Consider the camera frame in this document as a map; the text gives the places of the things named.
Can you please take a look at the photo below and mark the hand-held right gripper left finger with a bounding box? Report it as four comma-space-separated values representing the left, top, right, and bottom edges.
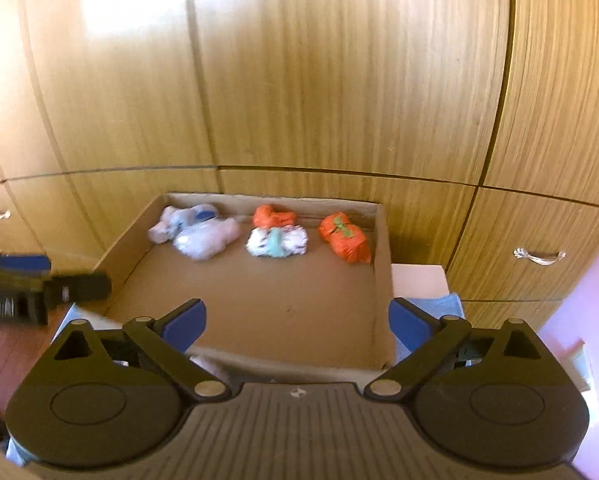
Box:
46, 298, 231, 403

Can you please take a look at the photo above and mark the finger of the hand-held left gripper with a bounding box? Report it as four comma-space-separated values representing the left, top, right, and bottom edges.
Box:
44, 272, 113, 307
0, 254, 53, 279

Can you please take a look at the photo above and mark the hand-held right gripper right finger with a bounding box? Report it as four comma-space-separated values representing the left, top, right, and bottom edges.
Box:
363, 298, 561, 403

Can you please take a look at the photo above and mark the pale patterned sock bundle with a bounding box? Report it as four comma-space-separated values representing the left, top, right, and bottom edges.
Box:
173, 217, 242, 261

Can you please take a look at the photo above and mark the shallow cardboard box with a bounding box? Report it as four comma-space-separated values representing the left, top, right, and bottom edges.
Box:
96, 191, 398, 376

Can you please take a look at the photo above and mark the orange green band sock bundle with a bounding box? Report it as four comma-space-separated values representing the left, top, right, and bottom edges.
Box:
318, 212, 373, 265

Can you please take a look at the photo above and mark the lavender blue sock bundle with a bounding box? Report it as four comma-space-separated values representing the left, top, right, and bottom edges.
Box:
146, 203, 220, 246

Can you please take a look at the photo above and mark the white patterned teal band bundle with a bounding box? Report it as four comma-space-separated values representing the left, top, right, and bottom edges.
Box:
245, 225, 309, 260

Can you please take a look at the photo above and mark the blue towel mat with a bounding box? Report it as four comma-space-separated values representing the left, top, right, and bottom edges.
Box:
54, 292, 473, 366

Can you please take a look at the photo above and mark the wooden wardrobe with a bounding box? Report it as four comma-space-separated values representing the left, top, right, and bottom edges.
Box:
0, 0, 599, 332

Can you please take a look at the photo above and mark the beige wall box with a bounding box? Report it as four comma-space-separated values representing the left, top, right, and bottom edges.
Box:
564, 342, 593, 391

